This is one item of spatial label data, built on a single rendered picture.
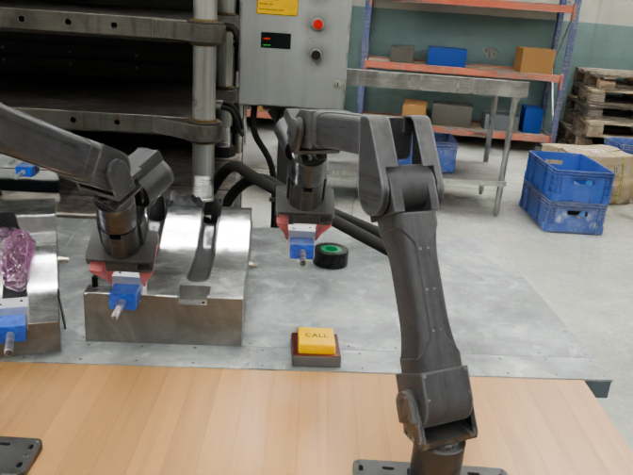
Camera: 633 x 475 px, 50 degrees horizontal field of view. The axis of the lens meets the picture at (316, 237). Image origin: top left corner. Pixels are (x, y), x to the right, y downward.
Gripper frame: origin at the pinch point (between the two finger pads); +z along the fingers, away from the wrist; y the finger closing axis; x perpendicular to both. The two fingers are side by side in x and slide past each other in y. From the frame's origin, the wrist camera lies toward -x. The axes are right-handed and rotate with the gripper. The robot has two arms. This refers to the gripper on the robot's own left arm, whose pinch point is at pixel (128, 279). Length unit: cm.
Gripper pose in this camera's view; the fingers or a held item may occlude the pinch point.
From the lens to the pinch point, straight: 115.7
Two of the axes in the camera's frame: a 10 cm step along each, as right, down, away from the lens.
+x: 0.1, 7.6, -6.5
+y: -9.9, -0.6, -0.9
